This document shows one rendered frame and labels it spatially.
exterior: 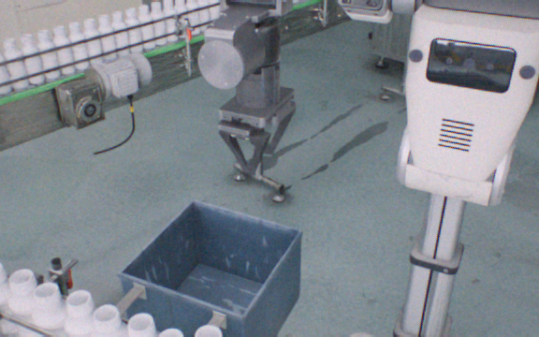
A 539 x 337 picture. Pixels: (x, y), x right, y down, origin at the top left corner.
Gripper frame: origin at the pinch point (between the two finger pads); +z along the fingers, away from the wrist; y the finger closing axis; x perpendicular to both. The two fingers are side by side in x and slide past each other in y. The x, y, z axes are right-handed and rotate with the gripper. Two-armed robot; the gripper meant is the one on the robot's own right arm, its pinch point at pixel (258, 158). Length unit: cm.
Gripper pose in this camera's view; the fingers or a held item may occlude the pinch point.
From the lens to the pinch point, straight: 80.1
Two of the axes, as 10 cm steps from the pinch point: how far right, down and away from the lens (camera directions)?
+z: 0.0, 8.6, 5.1
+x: 9.1, 2.2, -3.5
